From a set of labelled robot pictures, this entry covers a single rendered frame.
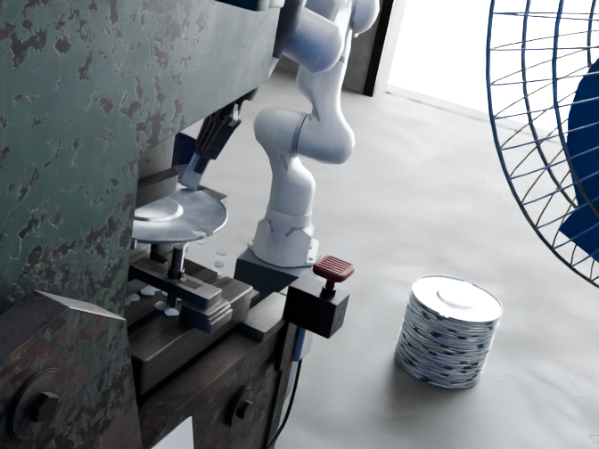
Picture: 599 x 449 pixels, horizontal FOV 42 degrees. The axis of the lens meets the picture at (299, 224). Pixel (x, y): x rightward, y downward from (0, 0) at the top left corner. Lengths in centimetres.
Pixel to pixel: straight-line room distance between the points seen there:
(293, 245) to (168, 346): 88
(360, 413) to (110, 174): 151
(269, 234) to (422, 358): 75
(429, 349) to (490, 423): 28
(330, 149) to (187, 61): 91
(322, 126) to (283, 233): 30
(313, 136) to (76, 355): 111
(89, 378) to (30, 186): 23
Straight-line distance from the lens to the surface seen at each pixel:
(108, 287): 102
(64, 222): 90
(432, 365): 249
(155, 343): 115
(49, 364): 86
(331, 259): 136
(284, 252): 198
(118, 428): 105
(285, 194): 193
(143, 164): 121
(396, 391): 245
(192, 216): 138
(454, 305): 248
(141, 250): 128
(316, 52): 146
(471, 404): 250
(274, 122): 190
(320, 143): 187
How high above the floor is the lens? 134
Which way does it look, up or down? 23 degrees down
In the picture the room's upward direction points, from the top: 11 degrees clockwise
